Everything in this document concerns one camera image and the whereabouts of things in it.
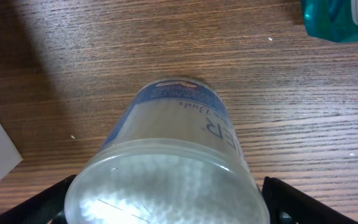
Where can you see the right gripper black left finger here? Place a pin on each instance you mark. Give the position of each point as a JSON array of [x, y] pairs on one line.
[[43, 208]]

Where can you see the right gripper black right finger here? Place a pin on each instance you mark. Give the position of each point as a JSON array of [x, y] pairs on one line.
[[287, 204]]

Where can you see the clear cotton bud jar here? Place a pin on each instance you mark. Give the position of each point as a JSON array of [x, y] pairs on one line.
[[173, 157]]

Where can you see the teal mouthwash bottle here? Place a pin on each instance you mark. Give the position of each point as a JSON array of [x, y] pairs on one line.
[[334, 20]]

